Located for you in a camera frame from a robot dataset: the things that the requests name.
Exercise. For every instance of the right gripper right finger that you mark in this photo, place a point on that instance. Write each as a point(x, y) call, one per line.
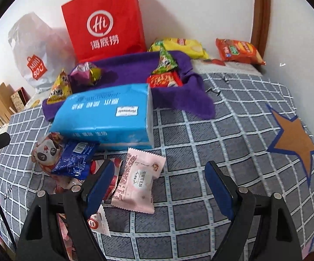
point(237, 204)

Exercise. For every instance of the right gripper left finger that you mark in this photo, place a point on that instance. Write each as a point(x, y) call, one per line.
point(79, 205)

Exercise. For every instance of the dark blue snack packet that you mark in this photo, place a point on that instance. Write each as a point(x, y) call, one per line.
point(75, 160)

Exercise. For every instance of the light pink small snack packet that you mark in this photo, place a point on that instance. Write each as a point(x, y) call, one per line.
point(134, 190)

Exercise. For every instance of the panda print snack packet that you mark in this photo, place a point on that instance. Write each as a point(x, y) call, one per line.
point(47, 152)

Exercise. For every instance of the yellow snack packet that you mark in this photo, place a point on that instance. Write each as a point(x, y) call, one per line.
point(61, 89)

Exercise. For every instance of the magenta snack packet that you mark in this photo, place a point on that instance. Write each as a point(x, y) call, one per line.
point(86, 74)

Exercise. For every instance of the red small snack packet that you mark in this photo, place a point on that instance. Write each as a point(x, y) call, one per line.
point(166, 79)

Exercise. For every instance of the green triangular snack packet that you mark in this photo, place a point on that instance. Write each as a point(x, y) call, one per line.
point(166, 62)

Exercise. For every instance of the long strawberry bear snack packet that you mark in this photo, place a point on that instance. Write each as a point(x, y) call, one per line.
point(98, 222)

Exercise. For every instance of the pink peach cake packet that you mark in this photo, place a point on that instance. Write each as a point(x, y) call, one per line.
point(68, 243)

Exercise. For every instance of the grey checked bed sheet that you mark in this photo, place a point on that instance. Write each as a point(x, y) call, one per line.
point(187, 223)

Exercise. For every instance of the blue tissue pack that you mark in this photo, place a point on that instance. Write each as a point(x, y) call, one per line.
point(116, 118)

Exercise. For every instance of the white Miniso plastic bag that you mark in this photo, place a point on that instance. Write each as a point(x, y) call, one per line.
point(40, 53)

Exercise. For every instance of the newspaper with parrot picture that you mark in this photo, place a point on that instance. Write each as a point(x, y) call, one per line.
point(202, 67)

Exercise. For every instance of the orange chips bag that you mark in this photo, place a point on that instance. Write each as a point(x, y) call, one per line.
point(238, 51)

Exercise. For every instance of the yellow chips bag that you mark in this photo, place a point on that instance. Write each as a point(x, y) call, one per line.
point(192, 48)

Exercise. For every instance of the red Haidilao paper bag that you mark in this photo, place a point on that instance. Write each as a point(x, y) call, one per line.
point(100, 29)

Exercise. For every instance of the brown wooden door frame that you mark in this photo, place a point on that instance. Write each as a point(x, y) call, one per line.
point(261, 24)

